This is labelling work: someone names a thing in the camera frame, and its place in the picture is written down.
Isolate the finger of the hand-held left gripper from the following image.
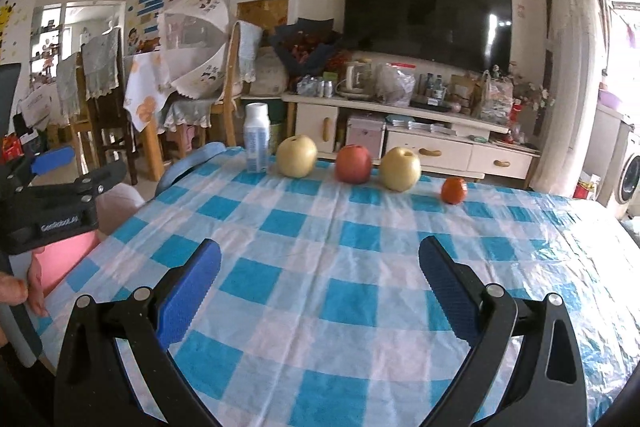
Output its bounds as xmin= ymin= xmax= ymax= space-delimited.
xmin=10 ymin=147 xmax=76 ymax=185
xmin=25 ymin=161 xmax=128 ymax=212

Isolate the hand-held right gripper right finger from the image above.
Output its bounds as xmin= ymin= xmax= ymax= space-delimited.
xmin=418 ymin=235 xmax=587 ymax=427

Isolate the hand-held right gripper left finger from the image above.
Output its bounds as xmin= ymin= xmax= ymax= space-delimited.
xmin=54 ymin=238 xmax=223 ymax=427

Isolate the pink plastic basin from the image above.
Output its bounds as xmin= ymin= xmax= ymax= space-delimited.
xmin=29 ymin=229 xmax=102 ymax=299

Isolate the person's left hand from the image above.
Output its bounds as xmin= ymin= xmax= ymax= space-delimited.
xmin=0 ymin=257 xmax=51 ymax=319

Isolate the red gift bag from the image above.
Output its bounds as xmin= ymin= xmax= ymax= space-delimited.
xmin=1 ymin=133 xmax=25 ymax=160

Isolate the white paper bag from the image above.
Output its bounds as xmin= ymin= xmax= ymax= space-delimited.
xmin=19 ymin=94 xmax=51 ymax=128

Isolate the white cushion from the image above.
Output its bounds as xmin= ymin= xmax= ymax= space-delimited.
xmin=94 ymin=183 xmax=147 ymax=240

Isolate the dark wooden chair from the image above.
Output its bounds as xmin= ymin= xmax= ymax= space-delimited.
xmin=75 ymin=29 xmax=139 ymax=186

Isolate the grey lace chair cover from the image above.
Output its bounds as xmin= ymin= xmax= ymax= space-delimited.
xmin=56 ymin=52 xmax=83 ymax=118
xmin=81 ymin=28 xmax=124 ymax=102

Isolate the orange tangerine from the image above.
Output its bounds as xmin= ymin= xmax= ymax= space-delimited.
xmin=441 ymin=177 xmax=469 ymax=206

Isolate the blue chair back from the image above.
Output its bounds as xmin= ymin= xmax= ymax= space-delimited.
xmin=154 ymin=143 xmax=227 ymax=198

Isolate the pink plastic stool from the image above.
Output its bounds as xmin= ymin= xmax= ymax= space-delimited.
xmin=165 ymin=127 xmax=207 ymax=160

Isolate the white orange print tablecloth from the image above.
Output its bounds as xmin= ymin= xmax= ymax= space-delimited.
xmin=123 ymin=53 xmax=173 ymax=132

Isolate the lace seat cover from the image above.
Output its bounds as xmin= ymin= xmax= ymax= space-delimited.
xmin=164 ymin=96 xmax=215 ymax=132

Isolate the blue checked tablecloth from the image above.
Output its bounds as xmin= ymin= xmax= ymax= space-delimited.
xmin=37 ymin=146 xmax=640 ymax=427

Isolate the yellow pear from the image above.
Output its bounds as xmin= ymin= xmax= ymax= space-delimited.
xmin=276 ymin=135 xmax=319 ymax=178
xmin=379 ymin=147 xmax=422 ymax=192

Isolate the white television cabinet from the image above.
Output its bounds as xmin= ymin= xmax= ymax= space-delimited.
xmin=282 ymin=92 xmax=542 ymax=182

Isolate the light wooden chair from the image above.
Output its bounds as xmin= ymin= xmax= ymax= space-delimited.
xmin=210 ymin=21 xmax=262 ymax=148

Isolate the red apple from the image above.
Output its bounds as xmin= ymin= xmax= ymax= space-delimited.
xmin=335 ymin=145 xmax=373 ymax=184

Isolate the white plastic bottle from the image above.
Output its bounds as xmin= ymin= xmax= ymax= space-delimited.
xmin=244 ymin=103 xmax=271 ymax=174

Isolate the stack of flat boxes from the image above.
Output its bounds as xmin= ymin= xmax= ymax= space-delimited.
xmin=387 ymin=114 xmax=458 ymax=135

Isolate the pink storage case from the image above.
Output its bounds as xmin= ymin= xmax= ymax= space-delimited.
xmin=346 ymin=114 xmax=387 ymax=158

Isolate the printed plastic bag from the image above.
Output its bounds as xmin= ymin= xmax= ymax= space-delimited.
xmin=474 ymin=71 xmax=516 ymax=126

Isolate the cardboard box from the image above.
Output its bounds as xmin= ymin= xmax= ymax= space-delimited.
xmin=446 ymin=74 xmax=477 ymax=109

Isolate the artificial flower arrangement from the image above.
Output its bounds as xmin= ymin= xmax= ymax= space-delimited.
xmin=510 ymin=77 xmax=556 ymax=142

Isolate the pale towel chair cover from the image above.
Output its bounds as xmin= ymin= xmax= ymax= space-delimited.
xmin=235 ymin=21 xmax=262 ymax=82

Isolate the white mesh food cover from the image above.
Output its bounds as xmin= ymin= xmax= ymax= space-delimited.
xmin=159 ymin=0 xmax=232 ymax=100

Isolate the white rice bag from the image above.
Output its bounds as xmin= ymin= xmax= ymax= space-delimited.
xmin=252 ymin=48 xmax=290 ymax=96

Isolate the washing machine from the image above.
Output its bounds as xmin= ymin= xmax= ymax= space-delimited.
xmin=597 ymin=117 xmax=640 ymax=222

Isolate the clear plastic bag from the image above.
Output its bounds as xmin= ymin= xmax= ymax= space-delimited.
xmin=374 ymin=63 xmax=417 ymax=108

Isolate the white electric kettle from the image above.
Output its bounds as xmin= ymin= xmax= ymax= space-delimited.
xmin=341 ymin=61 xmax=375 ymax=96

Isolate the pack of small bottles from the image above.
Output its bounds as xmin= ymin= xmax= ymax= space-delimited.
xmin=297 ymin=74 xmax=337 ymax=98

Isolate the cream curtain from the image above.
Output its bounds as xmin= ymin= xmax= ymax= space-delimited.
xmin=530 ymin=0 xmax=608 ymax=198

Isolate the small cork board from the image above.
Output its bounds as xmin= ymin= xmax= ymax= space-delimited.
xmin=237 ymin=0 xmax=290 ymax=32

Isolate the dark wrapped flower bouquet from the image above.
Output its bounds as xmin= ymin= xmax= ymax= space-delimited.
xmin=270 ymin=19 xmax=345 ymax=75

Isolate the black television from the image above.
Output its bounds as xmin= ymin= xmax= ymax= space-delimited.
xmin=345 ymin=0 xmax=514 ymax=72

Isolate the giraffe wall sticker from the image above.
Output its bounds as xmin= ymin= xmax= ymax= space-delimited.
xmin=0 ymin=0 xmax=15 ymax=52

